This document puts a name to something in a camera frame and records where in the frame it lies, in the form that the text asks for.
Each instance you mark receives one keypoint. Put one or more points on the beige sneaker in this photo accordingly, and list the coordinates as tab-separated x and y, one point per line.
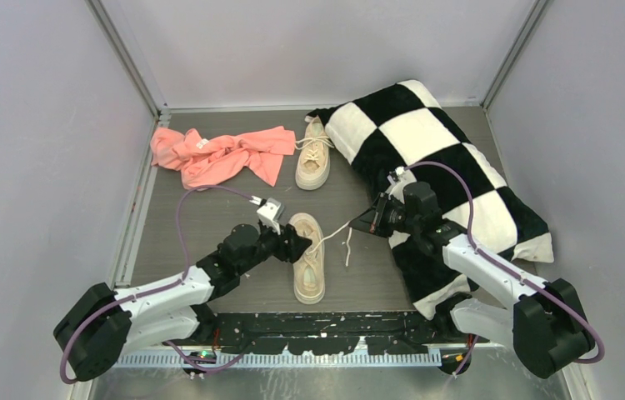
308	271
313	165

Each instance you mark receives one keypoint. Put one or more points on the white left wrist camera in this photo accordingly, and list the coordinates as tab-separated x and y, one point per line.
269	211

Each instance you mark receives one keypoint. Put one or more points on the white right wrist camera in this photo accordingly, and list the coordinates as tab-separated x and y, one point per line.
398	179

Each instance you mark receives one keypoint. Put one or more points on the pink cloth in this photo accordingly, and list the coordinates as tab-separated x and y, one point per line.
202	161

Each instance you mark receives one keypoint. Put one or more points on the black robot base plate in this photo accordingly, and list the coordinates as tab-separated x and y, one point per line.
324	333

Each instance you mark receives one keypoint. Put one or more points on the aluminium front rail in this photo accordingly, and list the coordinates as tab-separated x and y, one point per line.
544	341

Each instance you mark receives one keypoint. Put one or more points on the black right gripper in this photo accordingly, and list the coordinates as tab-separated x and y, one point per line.
373	219

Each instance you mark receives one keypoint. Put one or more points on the black white checkered pillow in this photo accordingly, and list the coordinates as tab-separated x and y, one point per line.
403	125

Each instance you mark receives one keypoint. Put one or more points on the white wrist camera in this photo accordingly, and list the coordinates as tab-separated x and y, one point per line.
269	211
398	179

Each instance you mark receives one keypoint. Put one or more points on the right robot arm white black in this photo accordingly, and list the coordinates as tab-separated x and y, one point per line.
517	298

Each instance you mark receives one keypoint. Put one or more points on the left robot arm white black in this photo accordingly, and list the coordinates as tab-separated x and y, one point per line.
141	320

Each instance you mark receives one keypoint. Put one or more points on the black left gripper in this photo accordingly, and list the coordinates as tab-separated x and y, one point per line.
296	243

